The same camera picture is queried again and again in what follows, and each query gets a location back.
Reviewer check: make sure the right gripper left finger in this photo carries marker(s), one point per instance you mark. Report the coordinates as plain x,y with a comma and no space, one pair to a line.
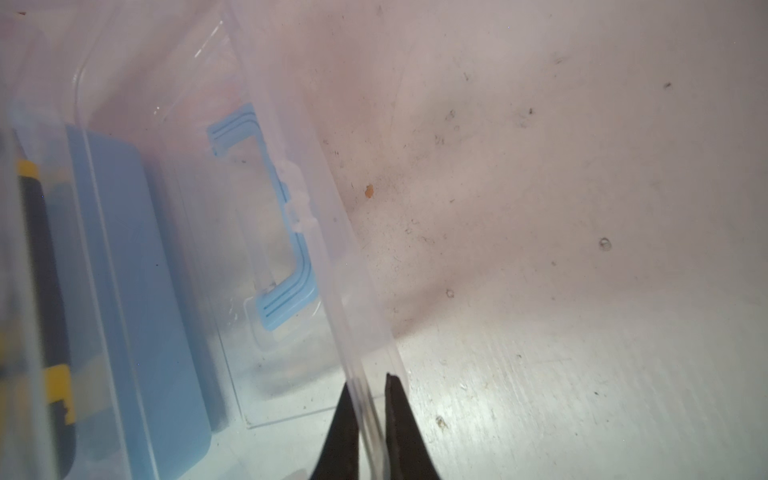
339,457

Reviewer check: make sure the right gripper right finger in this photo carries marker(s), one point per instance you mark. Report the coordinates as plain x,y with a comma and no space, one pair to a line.
408,455

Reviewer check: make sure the clear tool box lid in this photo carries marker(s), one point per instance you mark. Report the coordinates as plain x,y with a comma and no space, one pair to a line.
277,303

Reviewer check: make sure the yellow black utility knife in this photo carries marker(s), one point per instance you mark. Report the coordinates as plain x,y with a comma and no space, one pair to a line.
38,434

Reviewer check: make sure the blue plastic tool box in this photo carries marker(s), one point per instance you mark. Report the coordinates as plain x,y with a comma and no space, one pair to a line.
140,409

